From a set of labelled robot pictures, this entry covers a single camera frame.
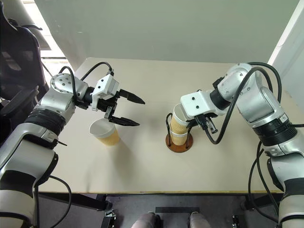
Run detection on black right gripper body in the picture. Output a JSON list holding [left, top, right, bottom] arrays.
[[194, 113, 218, 133]]

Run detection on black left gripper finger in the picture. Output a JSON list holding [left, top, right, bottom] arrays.
[[109, 115, 140, 126], [118, 89, 146, 105]]

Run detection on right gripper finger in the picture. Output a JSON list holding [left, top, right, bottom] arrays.
[[188, 117, 200, 129]]

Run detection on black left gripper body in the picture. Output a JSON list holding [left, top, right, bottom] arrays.
[[95, 89, 122, 122]]

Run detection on yellow ribbed paper cup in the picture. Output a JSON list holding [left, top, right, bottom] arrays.
[[170, 104, 192, 136], [89, 118, 121, 147], [169, 128, 189, 146]]

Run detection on black flat strip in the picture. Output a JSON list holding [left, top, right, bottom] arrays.
[[155, 207, 200, 214]]

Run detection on grey rounded shape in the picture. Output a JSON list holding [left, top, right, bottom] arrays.
[[187, 212, 208, 228], [133, 212, 162, 228]]

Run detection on black office chair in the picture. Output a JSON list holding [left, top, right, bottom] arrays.
[[0, 0, 50, 148]]

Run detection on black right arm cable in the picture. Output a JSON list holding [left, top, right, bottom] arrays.
[[196, 62, 283, 145], [248, 142, 283, 224]]

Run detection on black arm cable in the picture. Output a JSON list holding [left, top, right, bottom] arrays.
[[34, 175, 72, 228], [196, 62, 283, 145], [58, 62, 114, 100], [248, 142, 283, 224]]

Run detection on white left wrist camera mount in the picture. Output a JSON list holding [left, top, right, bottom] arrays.
[[91, 74, 120, 112]]

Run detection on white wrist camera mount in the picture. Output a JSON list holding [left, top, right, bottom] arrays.
[[91, 74, 120, 112], [180, 91, 219, 121]]

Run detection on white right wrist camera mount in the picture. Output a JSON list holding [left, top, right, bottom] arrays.
[[180, 91, 219, 121]]

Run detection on wooden cup holder stand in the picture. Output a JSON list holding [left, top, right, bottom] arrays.
[[165, 113, 194, 153]]

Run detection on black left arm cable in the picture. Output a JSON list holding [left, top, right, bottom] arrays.
[[34, 175, 72, 228], [58, 62, 114, 100]]

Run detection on black table frame bar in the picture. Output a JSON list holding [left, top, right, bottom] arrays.
[[242, 193, 285, 212], [38, 192, 114, 212]]

